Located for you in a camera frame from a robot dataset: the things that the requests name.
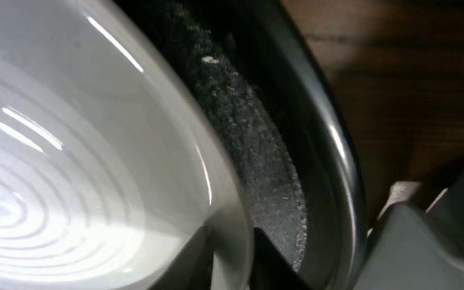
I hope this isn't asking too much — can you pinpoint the grey dishwasher rack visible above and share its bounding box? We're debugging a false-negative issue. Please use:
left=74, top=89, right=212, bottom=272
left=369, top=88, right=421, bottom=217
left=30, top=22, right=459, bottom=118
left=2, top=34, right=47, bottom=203
left=355, top=170, right=464, bottom=290

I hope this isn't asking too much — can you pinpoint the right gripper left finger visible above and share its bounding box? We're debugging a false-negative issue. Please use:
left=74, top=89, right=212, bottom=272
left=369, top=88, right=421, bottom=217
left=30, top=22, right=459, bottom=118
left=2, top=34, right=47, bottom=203
left=149, top=226, right=213, bottom=290

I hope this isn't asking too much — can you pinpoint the round black serving tray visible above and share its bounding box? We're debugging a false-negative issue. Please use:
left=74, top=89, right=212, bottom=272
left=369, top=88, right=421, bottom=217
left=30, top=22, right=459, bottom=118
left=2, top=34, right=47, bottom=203
left=118, top=0, right=367, bottom=289

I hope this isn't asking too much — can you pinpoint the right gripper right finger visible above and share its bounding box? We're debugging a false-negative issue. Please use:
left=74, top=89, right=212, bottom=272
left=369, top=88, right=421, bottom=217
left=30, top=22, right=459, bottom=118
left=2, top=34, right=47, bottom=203
left=250, top=227, right=310, bottom=290

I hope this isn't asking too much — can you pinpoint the grey plate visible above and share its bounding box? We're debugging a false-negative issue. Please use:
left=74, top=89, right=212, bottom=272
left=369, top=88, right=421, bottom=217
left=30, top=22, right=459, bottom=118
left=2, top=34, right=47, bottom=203
left=0, top=1, right=254, bottom=289

